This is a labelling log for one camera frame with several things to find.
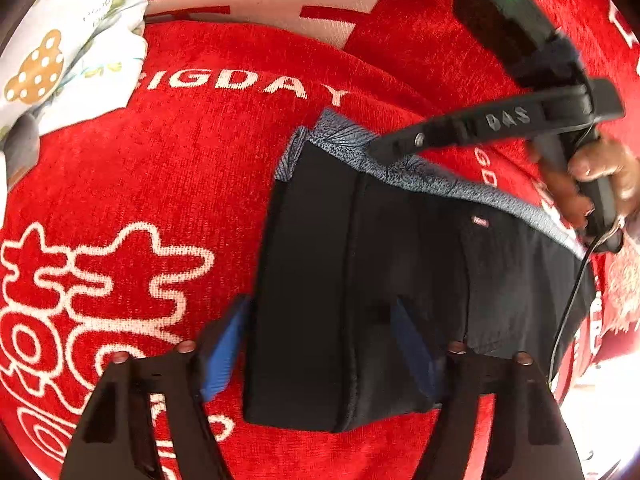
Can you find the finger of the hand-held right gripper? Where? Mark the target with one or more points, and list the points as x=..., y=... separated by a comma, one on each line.
x=425, y=137

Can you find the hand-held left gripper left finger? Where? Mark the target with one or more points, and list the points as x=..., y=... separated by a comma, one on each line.
x=224, y=352

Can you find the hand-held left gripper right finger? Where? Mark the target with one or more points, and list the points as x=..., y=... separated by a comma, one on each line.
x=411, y=332

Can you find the black pants blue-grey waistband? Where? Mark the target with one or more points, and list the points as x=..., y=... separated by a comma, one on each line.
x=350, y=260

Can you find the person's right hand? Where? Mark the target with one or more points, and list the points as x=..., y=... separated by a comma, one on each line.
x=592, y=166

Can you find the red printed sofa cover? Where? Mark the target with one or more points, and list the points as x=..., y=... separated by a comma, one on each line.
x=165, y=195

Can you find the white cloth gold print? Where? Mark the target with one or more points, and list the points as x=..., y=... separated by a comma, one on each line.
x=75, y=35

